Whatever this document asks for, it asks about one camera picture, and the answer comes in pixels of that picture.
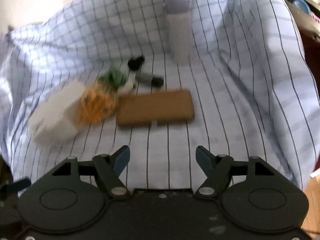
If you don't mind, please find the white cardboard box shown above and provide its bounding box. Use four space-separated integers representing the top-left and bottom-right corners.
28 80 85 147

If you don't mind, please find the grey black cylinder bottle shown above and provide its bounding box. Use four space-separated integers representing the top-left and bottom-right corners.
135 73 164 87

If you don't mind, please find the orange crochet flower pouch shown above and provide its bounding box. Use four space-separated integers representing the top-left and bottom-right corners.
76 83 118 127

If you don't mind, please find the black dropper cap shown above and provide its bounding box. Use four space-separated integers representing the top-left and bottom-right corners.
127 55 145 72

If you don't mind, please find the brown leather case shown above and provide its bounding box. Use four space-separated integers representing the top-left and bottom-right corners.
116 89 195 127

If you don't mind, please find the blue checkered cloth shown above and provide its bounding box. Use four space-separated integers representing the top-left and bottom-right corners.
1 0 319 189

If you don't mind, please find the green fabric scrunchie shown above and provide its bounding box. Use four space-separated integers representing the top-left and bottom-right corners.
97 66 127 91

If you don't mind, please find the dark red cloth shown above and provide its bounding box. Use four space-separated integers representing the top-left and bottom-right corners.
298 27 320 173

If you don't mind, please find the cluttered side shelf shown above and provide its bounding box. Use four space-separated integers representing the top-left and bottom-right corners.
285 0 319 42

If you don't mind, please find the purple lidded water bottle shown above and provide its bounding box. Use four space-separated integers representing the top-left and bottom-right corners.
164 0 192 66

